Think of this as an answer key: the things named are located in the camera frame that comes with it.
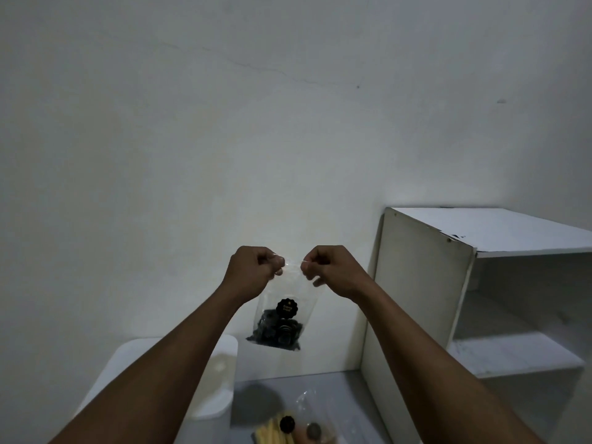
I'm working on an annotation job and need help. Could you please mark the person's left forearm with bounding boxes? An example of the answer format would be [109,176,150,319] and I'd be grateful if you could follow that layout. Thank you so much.
[48,284,250,444]

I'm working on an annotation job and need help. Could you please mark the person's right forearm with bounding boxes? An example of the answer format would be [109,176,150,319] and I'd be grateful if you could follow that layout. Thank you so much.
[353,281,546,444]

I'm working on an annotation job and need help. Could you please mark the person's left hand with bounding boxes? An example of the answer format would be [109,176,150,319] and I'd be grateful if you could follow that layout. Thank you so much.
[221,246,284,304]

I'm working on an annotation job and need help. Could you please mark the white wooden shelf unit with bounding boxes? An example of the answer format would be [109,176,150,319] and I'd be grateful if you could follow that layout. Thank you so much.
[360,207,592,444]

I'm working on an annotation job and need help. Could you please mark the person's right hand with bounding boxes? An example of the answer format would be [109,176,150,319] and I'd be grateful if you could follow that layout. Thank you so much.
[300,245,374,304]

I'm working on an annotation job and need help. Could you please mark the white plastic storage bin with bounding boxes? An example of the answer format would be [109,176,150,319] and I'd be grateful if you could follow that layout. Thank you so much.
[76,335,239,444]

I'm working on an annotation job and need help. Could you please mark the clear bag of black snacks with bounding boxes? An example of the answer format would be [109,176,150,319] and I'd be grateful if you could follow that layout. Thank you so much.
[245,261,320,352]

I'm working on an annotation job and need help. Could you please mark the clear bag of orange sticks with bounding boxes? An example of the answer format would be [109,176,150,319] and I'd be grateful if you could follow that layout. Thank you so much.
[295,390,343,444]

